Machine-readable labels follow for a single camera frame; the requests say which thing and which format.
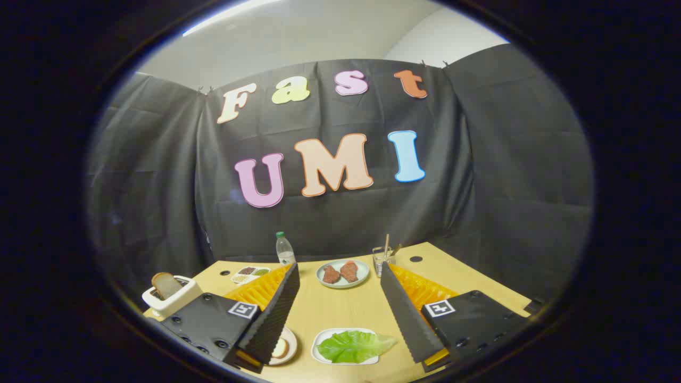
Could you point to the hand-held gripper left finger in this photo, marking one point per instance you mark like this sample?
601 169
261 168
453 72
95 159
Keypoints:
276 314

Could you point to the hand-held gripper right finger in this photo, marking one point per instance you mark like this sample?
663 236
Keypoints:
407 316

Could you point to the green lettuce leaf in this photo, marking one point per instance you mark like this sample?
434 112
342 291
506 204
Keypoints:
351 346

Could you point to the toasted bread slice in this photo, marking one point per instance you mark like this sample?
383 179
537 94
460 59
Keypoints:
167 286

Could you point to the white round plate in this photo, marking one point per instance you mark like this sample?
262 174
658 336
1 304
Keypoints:
291 340

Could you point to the white divided condiment tray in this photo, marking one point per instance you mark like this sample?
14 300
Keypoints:
250 274

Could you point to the white rounded square plate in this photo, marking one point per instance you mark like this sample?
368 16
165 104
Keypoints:
324 334

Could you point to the clear utensil holder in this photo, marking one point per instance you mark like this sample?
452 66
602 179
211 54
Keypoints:
379 263

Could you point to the clear water bottle green cap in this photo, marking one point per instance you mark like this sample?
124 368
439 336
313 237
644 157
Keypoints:
285 252

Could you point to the brown meat patty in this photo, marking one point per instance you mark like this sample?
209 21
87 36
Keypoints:
331 274
349 271

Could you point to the pale blue round plate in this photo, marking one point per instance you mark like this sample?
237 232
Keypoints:
340 284

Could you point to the wooden chopstick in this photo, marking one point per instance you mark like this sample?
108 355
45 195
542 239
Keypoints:
386 244

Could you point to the white toaster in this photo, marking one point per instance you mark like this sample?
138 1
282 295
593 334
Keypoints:
175 303

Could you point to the black backdrop cloth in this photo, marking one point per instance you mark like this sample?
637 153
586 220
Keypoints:
159 186

